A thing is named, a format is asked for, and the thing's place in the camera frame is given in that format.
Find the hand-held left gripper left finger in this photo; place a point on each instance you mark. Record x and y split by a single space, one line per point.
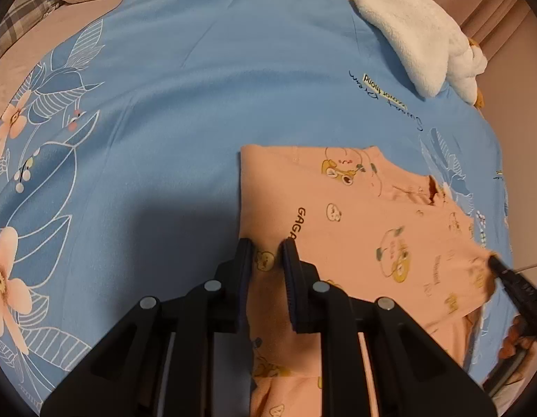
246 278

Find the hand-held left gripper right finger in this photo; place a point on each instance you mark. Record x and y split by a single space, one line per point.
291 278

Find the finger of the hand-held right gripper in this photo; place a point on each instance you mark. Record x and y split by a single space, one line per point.
522 295

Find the pink bear print baby romper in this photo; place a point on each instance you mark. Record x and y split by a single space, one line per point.
359 234

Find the blue floral blanket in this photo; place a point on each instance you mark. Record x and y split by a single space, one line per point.
164 117

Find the white goose plush toy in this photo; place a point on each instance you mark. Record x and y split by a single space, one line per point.
407 30

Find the pink curtain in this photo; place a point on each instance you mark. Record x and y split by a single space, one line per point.
490 21

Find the grey plaid quilt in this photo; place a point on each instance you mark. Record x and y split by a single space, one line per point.
20 21

